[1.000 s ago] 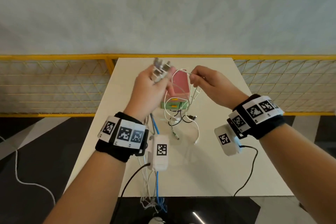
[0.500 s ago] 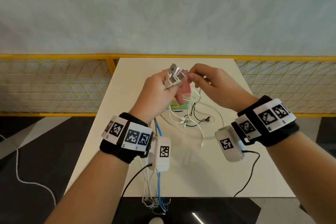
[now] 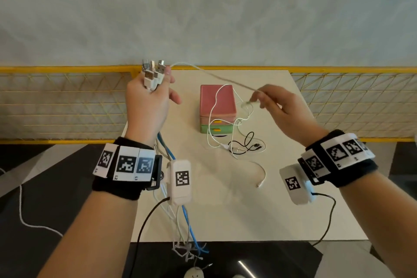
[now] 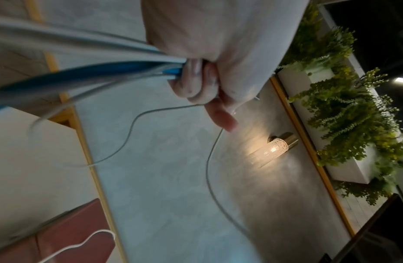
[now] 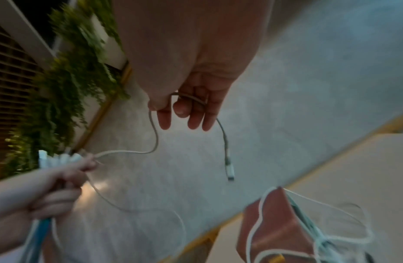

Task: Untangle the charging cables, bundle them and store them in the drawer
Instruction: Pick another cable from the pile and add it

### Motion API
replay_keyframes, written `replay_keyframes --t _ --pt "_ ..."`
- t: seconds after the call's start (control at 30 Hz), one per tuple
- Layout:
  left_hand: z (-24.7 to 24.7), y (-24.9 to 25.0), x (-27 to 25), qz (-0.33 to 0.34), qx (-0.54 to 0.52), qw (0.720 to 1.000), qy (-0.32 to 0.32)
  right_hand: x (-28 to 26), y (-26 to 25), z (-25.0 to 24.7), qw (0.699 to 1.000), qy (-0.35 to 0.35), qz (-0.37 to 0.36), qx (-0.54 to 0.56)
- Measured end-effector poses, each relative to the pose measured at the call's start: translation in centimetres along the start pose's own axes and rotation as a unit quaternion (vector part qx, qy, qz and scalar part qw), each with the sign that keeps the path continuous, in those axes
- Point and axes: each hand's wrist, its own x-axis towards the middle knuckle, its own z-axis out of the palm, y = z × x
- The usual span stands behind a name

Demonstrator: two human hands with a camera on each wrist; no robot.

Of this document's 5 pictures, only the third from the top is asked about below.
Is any black camera cable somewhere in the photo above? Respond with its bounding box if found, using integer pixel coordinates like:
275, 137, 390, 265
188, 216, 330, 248
129, 197, 171, 278
311, 192, 337, 246

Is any thin white cable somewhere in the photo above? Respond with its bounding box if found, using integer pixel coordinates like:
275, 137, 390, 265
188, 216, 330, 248
207, 84, 255, 159

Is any white floor cord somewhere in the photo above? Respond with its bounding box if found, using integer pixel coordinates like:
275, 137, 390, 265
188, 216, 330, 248
0, 167, 63, 238

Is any person's right hand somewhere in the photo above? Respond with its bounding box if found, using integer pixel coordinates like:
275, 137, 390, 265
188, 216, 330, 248
249, 84, 330, 148

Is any white shoe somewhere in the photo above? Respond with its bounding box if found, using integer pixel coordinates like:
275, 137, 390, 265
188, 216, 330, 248
184, 266, 204, 278

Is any person's left hand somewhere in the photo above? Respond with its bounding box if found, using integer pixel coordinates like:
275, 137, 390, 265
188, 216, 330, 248
125, 66, 182, 146

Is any pink and green drawer box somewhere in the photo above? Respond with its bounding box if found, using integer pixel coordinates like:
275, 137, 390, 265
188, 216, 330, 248
199, 84, 238, 134

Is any yellow mesh fence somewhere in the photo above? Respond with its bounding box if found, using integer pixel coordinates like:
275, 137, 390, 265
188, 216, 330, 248
0, 65, 417, 145

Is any blue cable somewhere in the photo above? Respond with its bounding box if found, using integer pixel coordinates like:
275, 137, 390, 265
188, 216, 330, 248
142, 59, 206, 262
156, 132, 209, 254

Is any white table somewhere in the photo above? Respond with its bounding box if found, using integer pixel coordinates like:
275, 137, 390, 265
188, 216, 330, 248
120, 69, 369, 243

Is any person's right forearm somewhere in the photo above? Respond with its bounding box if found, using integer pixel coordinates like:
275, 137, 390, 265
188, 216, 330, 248
338, 170, 417, 278

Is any grey cable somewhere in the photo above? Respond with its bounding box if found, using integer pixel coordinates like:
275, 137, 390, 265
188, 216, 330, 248
142, 59, 214, 268

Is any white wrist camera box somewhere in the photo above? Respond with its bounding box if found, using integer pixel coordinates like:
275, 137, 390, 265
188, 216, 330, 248
279, 163, 315, 206
166, 159, 192, 206

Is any person's left forearm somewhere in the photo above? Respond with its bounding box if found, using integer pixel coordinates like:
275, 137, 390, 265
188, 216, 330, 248
37, 186, 144, 278

